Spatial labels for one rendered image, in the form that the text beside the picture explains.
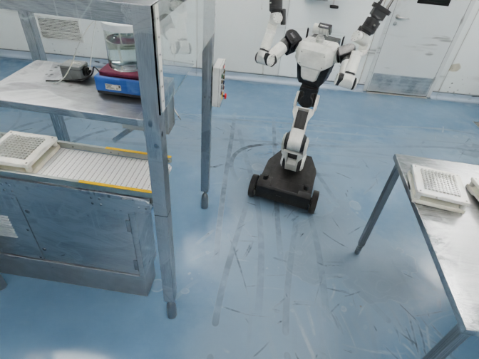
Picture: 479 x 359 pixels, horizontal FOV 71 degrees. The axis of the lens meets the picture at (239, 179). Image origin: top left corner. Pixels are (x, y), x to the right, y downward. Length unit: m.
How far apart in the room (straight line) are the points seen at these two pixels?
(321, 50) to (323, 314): 1.74
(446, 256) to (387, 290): 1.01
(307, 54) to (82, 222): 1.78
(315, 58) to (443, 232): 1.38
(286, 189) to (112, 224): 1.49
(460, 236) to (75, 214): 1.86
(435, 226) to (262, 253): 1.23
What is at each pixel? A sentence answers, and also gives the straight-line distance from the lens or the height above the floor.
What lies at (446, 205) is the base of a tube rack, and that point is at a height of 0.92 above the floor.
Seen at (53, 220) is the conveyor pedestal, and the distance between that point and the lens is 2.03.
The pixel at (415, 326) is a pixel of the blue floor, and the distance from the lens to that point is 2.59.
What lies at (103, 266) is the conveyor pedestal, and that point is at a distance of 2.19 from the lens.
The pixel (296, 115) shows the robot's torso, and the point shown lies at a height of 0.77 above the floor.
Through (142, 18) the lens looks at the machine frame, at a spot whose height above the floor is 1.71.
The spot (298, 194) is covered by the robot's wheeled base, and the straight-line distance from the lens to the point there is 2.79.
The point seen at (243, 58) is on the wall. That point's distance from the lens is 5.02.
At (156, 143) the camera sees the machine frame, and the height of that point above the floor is 1.29.
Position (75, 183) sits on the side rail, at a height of 0.97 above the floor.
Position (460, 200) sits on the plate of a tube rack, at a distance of 1.94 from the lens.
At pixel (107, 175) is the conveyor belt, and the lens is 1.71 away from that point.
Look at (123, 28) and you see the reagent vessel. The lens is 1.31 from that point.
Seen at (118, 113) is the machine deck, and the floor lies 1.38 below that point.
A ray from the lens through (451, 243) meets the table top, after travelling 1.79.
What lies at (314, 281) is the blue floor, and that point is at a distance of 2.50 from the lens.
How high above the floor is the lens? 1.99
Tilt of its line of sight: 40 degrees down
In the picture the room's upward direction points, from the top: 6 degrees clockwise
